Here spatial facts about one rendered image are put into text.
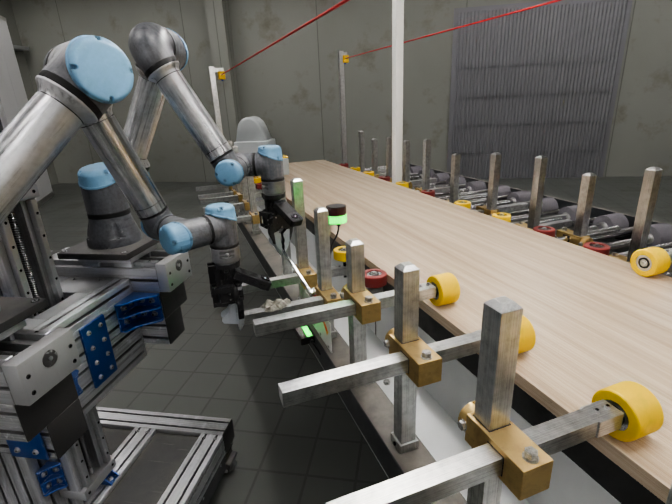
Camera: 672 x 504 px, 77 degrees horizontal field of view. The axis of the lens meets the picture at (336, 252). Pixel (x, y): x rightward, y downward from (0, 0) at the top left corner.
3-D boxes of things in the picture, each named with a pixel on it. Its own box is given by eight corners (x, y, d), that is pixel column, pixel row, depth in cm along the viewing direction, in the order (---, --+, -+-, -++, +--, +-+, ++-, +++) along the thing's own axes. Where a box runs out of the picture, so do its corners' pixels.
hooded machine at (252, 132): (282, 183, 779) (276, 115, 738) (273, 189, 730) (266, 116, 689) (248, 183, 791) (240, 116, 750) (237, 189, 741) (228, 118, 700)
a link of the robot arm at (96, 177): (77, 216, 121) (64, 168, 116) (101, 205, 134) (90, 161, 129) (119, 214, 121) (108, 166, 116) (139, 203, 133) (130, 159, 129)
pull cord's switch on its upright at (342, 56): (345, 180, 394) (340, 50, 356) (341, 179, 402) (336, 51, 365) (353, 179, 396) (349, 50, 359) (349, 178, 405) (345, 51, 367)
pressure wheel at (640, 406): (628, 391, 63) (583, 387, 70) (647, 447, 61) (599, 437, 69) (656, 380, 64) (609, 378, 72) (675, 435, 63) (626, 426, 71)
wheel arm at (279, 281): (232, 298, 142) (231, 287, 141) (231, 294, 145) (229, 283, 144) (351, 275, 156) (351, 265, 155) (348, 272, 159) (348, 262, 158)
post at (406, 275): (400, 471, 93) (403, 268, 76) (393, 459, 96) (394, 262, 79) (414, 466, 94) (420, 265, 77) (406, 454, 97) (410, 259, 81)
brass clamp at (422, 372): (415, 389, 77) (415, 365, 75) (381, 351, 89) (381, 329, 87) (444, 380, 79) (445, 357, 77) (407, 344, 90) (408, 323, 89)
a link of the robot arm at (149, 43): (139, 5, 104) (252, 175, 119) (156, 13, 114) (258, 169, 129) (102, 31, 106) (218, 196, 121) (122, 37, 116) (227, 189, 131)
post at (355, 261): (356, 408, 116) (350, 242, 99) (351, 400, 119) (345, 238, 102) (367, 405, 117) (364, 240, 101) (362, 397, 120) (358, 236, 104)
